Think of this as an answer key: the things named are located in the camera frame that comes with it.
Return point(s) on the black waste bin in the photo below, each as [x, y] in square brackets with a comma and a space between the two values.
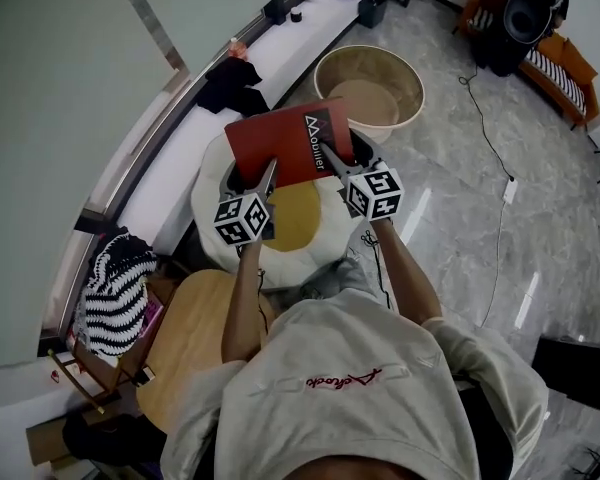
[372, 10]

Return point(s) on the black white striped pillow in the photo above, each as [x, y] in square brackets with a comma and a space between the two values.
[112, 293]

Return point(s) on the orange striped bench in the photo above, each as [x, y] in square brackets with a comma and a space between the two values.
[565, 83]

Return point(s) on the black cabinet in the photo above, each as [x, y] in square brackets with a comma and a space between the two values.
[580, 373]

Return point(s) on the black crumpled clothing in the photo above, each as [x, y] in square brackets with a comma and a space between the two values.
[230, 85]

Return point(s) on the white round chair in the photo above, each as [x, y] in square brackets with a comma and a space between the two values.
[300, 218]

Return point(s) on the person's left forearm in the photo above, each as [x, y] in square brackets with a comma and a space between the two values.
[242, 308]

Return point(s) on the small orange bottle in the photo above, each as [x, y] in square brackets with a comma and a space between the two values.
[238, 49]

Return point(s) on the oval wooden table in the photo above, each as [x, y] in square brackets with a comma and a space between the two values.
[190, 348]

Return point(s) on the person's beige t-shirt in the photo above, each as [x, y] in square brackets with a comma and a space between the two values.
[355, 393]

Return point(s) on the black picture frame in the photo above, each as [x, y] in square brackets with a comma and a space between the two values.
[275, 8]

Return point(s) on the small black cup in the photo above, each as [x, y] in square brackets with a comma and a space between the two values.
[296, 16]

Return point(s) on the wooden trolley cart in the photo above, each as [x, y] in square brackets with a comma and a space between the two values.
[105, 373]

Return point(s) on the black jacket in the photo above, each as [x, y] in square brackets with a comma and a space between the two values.
[115, 435]

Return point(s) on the white power strip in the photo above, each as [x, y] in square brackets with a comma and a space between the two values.
[510, 190]

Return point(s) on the person's right forearm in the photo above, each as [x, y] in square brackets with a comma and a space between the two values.
[410, 278]

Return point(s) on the grey roller blind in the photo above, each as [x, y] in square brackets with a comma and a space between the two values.
[220, 3]
[55, 118]

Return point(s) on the brown cardboard sheet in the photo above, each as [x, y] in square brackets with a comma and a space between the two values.
[45, 443]

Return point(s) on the red book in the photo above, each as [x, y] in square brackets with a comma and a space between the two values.
[280, 138]

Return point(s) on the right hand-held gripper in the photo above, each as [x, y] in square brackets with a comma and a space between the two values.
[375, 193]

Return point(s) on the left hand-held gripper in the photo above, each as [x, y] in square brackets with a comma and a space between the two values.
[240, 218]

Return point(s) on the person's blue jeans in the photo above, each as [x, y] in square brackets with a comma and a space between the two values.
[340, 278]

